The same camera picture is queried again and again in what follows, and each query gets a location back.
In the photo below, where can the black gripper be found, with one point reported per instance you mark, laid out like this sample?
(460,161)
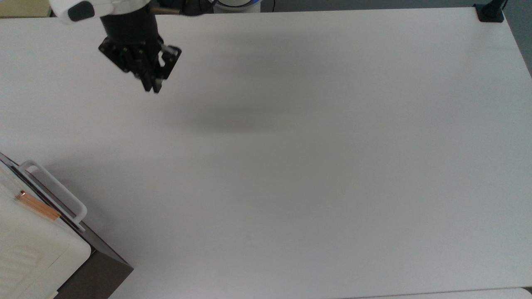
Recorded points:
(131,39)

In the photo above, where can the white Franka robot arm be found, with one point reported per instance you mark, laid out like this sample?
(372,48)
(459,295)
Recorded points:
(104,6)

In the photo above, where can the white cabinet door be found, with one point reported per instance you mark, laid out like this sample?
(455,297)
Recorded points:
(25,214)

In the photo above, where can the white cabinet with wooden interior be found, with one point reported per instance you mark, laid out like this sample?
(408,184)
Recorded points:
(41,265)

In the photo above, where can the white microwave oven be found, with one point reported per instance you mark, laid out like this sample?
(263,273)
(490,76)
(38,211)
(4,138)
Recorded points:
(99,274)

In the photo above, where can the black stand base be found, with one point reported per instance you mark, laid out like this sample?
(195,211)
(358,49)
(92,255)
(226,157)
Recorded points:
(490,12)

